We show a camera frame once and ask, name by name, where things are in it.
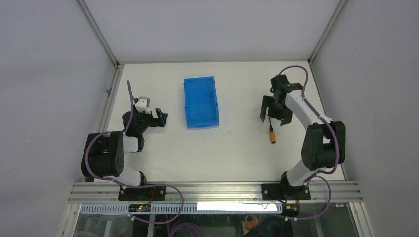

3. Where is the coiled purple cable below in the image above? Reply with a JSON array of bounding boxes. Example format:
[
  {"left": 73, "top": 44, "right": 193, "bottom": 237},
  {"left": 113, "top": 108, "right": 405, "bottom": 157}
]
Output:
[{"left": 168, "top": 222, "right": 204, "bottom": 237}]

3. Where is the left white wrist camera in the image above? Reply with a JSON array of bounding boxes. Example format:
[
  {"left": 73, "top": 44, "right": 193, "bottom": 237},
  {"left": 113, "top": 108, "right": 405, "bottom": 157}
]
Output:
[{"left": 134, "top": 96, "right": 151, "bottom": 114}]

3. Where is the small green circuit board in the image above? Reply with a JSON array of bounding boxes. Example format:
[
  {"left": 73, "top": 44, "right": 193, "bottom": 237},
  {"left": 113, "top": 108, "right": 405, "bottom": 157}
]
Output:
[{"left": 128, "top": 204, "right": 151, "bottom": 213}]

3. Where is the slotted white cable duct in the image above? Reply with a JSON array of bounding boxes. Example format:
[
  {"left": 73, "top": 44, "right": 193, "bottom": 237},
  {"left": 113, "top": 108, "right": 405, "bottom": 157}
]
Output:
[{"left": 80, "top": 202, "right": 283, "bottom": 215}]

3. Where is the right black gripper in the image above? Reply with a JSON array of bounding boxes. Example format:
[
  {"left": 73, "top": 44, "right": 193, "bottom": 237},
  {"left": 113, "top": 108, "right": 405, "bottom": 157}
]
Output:
[{"left": 260, "top": 95, "right": 292, "bottom": 126}]

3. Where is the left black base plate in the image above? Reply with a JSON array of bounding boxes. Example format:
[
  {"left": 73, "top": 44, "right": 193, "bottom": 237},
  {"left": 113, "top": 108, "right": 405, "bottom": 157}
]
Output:
[{"left": 118, "top": 186, "right": 166, "bottom": 201}]

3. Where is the blue plastic bin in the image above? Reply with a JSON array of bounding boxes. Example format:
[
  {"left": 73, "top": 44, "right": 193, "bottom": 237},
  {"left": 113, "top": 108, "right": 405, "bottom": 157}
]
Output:
[{"left": 183, "top": 76, "right": 219, "bottom": 129}]

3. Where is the orange object under table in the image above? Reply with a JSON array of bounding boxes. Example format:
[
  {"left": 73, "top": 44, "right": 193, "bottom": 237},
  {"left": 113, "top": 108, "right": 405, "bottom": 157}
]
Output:
[{"left": 243, "top": 214, "right": 264, "bottom": 231}]

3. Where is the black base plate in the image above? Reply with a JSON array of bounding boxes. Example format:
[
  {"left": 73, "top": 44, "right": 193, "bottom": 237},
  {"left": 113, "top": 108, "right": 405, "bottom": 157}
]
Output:
[
  {"left": 118, "top": 186, "right": 166, "bottom": 201},
  {"left": 261, "top": 183, "right": 311, "bottom": 201}
]

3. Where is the aluminium frame post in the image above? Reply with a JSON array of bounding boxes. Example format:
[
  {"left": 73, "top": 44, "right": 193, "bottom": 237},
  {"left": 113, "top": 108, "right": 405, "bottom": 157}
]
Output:
[
  {"left": 308, "top": 0, "right": 347, "bottom": 65},
  {"left": 75, "top": 0, "right": 119, "bottom": 67}
]

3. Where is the orange handle screwdriver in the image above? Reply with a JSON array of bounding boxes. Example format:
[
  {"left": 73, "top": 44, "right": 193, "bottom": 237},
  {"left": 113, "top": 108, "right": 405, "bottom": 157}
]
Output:
[{"left": 268, "top": 118, "right": 276, "bottom": 144}]

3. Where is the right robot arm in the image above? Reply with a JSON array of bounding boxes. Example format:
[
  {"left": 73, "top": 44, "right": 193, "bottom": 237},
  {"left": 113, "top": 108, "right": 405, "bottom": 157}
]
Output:
[{"left": 259, "top": 75, "right": 346, "bottom": 200}]

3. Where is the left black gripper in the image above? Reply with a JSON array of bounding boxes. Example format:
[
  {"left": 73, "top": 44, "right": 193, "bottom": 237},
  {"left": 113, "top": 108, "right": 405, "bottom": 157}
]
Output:
[{"left": 132, "top": 105, "right": 167, "bottom": 135}]

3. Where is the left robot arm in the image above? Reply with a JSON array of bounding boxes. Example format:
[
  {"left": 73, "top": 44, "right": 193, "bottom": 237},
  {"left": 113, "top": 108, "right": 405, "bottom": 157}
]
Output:
[{"left": 81, "top": 108, "right": 168, "bottom": 200}]

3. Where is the left aluminium frame post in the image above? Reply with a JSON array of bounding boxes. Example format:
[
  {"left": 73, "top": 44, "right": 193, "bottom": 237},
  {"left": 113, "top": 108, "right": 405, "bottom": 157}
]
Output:
[{"left": 75, "top": 0, "right": 119, "bottom": 67}]

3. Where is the aluminium front rail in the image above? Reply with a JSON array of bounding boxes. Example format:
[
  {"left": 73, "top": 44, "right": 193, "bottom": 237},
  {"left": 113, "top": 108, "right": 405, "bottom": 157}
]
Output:
[{"left": 68, "top": 180, "right": 363, "bottom": 204}]

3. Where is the right aluminium frame post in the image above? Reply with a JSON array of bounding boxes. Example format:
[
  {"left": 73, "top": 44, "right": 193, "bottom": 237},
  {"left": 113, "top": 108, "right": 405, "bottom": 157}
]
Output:
[{"left": 308, "top": 0, "right": 347, "bottom": 65}]

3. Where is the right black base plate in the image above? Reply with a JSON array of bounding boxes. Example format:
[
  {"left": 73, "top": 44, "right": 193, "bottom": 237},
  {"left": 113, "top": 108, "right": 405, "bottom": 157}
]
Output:
[{"left": 261, "top": 183, "right": 311, "bottom": 201}]

